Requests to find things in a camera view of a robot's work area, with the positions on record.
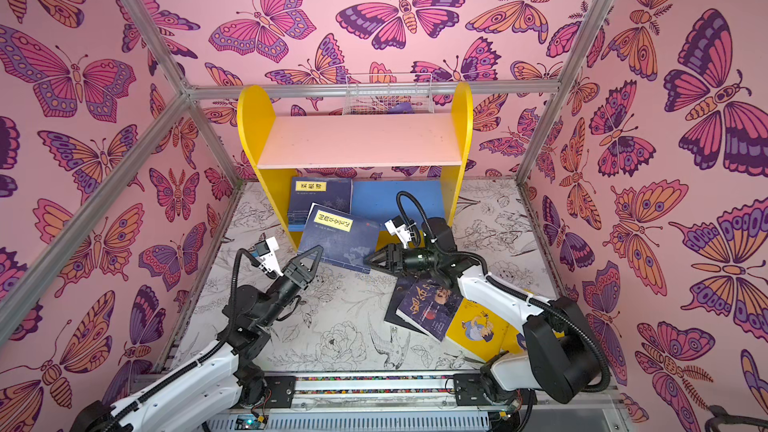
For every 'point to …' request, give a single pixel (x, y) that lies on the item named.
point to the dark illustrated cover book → (429, 307)
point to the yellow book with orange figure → (482, 332)
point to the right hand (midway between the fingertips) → (370, 262)
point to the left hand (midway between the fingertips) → (322, 248)
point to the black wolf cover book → (402, 287)
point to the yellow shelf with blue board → (406, 169)
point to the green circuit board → (251, 422)
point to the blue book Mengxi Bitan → (296, 221)
